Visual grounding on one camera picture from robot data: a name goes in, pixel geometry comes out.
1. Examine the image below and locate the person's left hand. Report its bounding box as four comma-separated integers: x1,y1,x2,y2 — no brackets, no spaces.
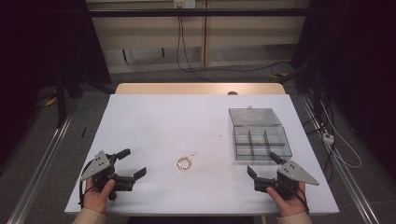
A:
82,177,117,215

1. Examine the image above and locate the black horizontal frame bar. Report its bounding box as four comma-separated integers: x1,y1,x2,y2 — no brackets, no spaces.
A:
88,7,310,18

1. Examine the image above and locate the black hanging wall cable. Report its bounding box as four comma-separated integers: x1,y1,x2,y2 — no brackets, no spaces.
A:
176,6,292,82

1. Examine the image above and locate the person's right hand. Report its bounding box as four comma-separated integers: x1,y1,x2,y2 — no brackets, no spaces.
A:
265,181,308,217

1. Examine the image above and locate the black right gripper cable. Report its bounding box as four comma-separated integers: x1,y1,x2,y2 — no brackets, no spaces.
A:
285,179,310,216

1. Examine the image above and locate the clear plastic compartment box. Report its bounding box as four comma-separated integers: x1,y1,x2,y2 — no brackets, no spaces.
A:
228,105,293,162

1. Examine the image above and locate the white floor cable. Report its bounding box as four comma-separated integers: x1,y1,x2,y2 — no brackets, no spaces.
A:
319,100,363,170

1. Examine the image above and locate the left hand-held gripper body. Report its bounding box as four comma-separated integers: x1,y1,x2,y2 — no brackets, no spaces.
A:
79,150,136,202

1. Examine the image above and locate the small silver ring object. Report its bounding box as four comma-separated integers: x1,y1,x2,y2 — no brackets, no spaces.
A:
176,155,194,172

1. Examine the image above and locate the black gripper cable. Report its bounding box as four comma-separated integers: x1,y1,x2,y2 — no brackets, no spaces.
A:
285,179,310,216
78,161,95,209

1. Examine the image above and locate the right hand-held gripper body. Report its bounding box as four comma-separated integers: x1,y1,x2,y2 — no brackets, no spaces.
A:
253,160,320,201

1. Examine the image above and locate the white wall socket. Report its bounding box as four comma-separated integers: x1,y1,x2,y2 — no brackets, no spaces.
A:
173,0,197,9

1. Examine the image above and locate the wooden table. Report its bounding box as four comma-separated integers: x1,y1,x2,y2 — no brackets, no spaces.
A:
114,81,287,96

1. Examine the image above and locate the aluminium floor rail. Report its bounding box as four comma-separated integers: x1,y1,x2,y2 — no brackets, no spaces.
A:
299,92,381,224
7,105,78,224

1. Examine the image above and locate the black metal stand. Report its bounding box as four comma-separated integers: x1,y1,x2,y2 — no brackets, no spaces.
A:
54,70,69,129

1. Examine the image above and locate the dark curtain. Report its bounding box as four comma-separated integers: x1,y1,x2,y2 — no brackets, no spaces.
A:
0,0,113,162
290,0,396,175

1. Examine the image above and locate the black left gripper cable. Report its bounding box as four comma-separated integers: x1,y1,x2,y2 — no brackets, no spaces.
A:
78,161,95,209

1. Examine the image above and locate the white table cover board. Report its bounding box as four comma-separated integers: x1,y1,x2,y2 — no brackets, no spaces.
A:
64,93,340,217

